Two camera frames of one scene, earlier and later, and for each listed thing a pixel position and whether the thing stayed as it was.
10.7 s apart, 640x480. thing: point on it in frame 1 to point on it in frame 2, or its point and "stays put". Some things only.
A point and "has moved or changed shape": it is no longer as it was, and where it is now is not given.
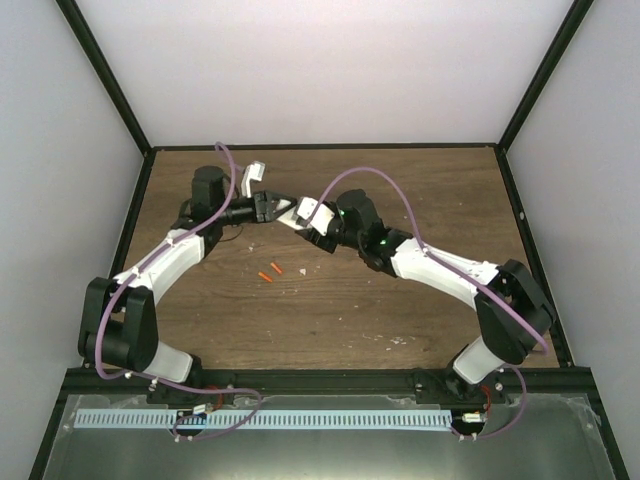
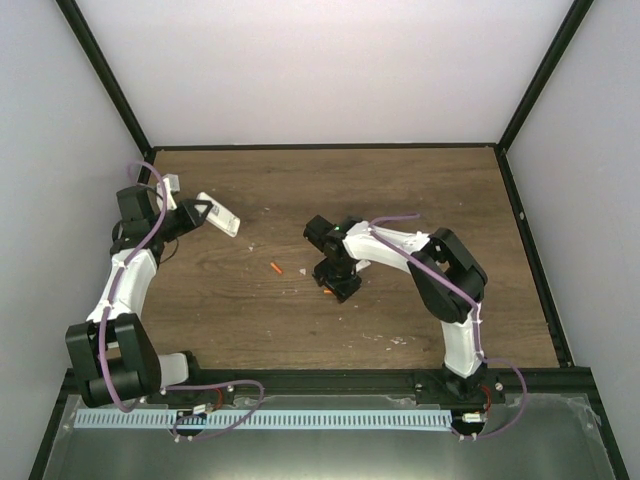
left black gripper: x=263 y=206 to x=193 y=220
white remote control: x=286 y=218 has moved or changed shape
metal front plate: x=556 y=438 stays put
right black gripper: x=313 y=237 to x=342 y=291
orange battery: x=278 y=269 stays put
